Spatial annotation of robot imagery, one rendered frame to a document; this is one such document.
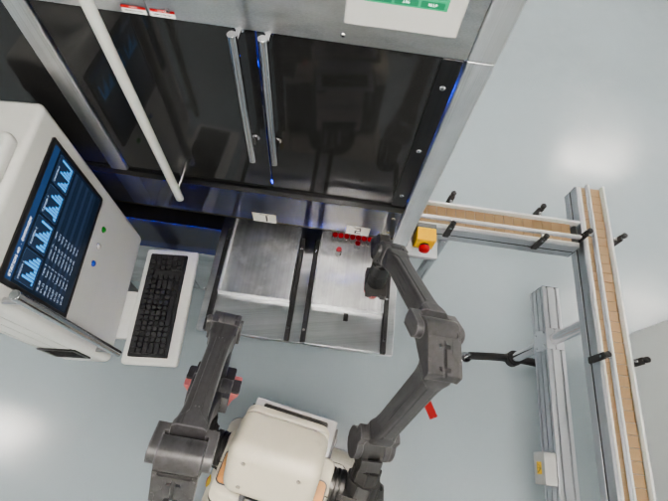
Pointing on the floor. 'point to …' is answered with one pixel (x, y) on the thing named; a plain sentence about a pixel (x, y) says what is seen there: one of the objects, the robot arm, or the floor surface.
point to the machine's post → (459, 108)
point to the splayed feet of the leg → (496, 358)
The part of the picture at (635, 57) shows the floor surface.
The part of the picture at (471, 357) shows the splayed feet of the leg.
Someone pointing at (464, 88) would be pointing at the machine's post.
